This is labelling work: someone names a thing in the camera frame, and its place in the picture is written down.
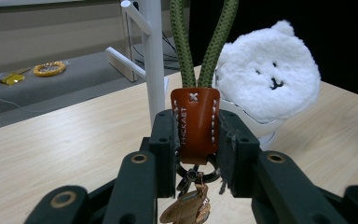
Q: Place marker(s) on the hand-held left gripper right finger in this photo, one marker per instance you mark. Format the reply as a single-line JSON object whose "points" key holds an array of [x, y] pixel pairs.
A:
{"points": [[239, 155]]}

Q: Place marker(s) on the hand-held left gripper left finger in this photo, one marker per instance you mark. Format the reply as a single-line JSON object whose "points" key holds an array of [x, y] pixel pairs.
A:
{"points": [[163, 155]]}

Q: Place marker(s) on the white round dish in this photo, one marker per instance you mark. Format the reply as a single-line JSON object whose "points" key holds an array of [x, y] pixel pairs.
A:
{"points": [[261, 126]]}

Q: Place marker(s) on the white plush bear pouch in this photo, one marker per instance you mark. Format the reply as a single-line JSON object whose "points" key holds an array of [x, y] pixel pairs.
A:
{"points": [[267, 74]]}

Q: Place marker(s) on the white hanger stand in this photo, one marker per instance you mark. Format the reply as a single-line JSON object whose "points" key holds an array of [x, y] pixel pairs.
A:
{"points": [[155, 62]]}

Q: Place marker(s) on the grey bench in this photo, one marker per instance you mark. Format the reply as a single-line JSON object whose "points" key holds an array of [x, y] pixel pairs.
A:
{"points": [[59, 90]]}

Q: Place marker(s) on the yellow packet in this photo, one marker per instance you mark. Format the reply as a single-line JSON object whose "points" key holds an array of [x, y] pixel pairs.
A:
{"points": [[11, 79]]}

